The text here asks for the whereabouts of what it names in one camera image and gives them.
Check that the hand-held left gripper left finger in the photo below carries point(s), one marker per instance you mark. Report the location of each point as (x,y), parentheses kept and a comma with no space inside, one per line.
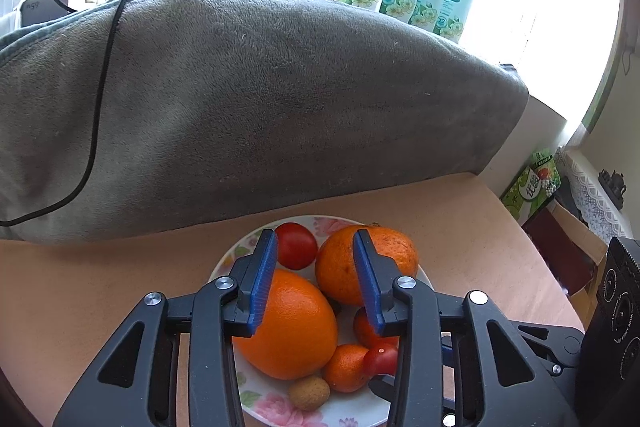
(262,287)

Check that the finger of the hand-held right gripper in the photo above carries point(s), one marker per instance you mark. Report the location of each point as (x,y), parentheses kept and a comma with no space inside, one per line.
(550,342)
(380,387)

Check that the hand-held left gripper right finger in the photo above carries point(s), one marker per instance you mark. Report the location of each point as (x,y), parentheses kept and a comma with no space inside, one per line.
(367,287)

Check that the red cherry tomato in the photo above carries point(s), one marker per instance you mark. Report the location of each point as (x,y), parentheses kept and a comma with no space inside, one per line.
(295,246)
(381,357)

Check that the stemmed mandarin orange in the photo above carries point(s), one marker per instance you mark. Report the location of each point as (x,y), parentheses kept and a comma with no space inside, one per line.
(335,267)

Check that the floral white plate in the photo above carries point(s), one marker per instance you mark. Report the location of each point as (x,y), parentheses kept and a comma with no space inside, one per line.
(350,412)

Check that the small tangerine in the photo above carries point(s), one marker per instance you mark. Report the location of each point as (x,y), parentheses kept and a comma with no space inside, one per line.
(345,369)
(361,327)

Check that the large orange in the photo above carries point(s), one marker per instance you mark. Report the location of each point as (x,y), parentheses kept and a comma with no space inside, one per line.
(295,327)

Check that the brown longan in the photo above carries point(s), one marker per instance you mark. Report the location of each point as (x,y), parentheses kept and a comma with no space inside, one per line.
(309,393)

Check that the brown cardboard box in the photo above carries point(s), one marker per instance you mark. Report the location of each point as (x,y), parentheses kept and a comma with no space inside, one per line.
(555,247)

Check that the lace-covered side table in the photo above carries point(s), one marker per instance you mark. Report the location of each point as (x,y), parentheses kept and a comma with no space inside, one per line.
(595,197)

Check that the green carton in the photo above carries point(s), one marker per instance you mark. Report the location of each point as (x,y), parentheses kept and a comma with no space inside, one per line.
(522,199)

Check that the dark teapot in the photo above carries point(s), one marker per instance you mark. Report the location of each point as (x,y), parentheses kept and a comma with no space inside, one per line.
(614,184)

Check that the green snack packet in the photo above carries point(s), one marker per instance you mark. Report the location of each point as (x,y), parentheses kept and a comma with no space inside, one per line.
(547,172)

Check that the grey fleece blanket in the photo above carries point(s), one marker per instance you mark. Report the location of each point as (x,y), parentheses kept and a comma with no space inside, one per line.
(275,107)

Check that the grey power adapter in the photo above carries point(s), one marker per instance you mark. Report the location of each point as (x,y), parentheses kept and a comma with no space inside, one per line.
(45,4)

